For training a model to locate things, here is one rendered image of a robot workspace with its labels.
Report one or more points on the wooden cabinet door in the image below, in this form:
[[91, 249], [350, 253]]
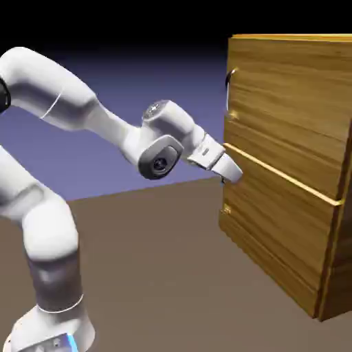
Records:
[[286, 110], [275, 231]]

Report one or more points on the light wood cabinet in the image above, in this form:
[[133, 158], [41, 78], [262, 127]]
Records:
[[334, 261]]

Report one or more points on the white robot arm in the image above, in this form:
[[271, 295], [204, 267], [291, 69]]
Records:
[[55, 90]]

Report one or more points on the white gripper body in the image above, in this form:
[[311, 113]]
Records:
[[228, 169]]

